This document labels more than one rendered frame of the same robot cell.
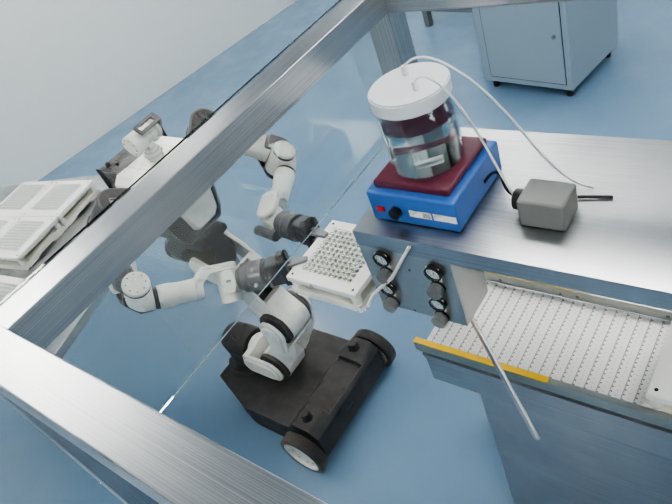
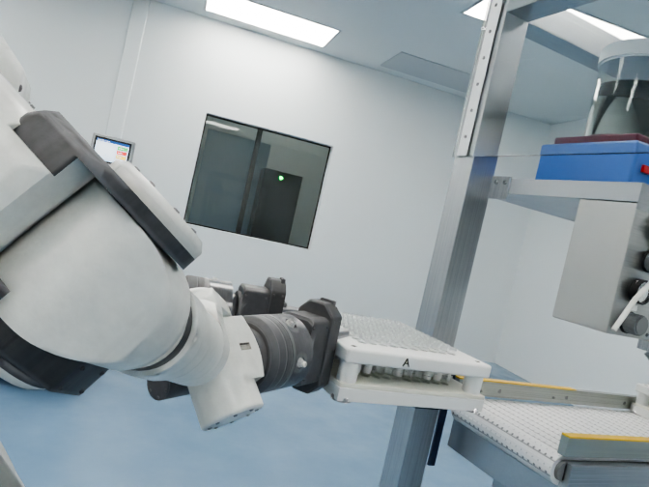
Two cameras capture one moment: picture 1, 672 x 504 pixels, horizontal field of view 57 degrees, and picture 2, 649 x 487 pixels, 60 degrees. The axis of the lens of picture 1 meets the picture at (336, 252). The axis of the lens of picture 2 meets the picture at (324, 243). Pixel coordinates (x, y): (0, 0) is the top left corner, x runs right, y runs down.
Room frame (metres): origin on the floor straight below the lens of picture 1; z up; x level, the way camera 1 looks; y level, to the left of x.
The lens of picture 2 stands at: (1.24, 0.86, 1.16)
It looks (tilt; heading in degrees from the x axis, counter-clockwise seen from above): 2 degrees down; 284
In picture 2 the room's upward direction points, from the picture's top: 13 degrees clockwise
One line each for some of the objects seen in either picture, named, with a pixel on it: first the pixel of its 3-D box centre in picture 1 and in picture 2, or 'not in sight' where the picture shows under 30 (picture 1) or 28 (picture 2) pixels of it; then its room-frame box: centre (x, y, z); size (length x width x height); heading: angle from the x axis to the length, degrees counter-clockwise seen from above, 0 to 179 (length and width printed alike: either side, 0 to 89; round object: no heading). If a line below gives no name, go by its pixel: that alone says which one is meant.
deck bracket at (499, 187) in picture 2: not in sight; (498, 187); (1.21, -0.27, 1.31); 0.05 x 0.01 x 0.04; 130
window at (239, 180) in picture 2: not in sight; (258, 184); (3.47, -4.66, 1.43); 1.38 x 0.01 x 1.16; 30
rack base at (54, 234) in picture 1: (27, 246); not in sight; (2.38, 1.18, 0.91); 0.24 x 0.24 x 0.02; 51
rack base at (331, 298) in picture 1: (348, 268); (372, 369); (1.34, -0.01, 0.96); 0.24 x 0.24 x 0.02; 40
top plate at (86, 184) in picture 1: (58, 199); not in sight; (2.57, 1.02, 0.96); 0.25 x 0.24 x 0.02; 141
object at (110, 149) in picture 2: not in sight; (103, 190); (3.31, -1.97, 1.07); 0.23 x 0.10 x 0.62; 30
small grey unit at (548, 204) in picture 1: (542, 203); not in sight; (0.82, -0.38, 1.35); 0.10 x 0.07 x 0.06; 40
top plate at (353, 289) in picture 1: (343, 257); (379, 339); (1.34, -0.01, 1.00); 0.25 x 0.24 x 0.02; 130
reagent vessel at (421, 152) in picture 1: (417, 118); not in sight; (1.01, -0.24, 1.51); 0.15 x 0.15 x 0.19
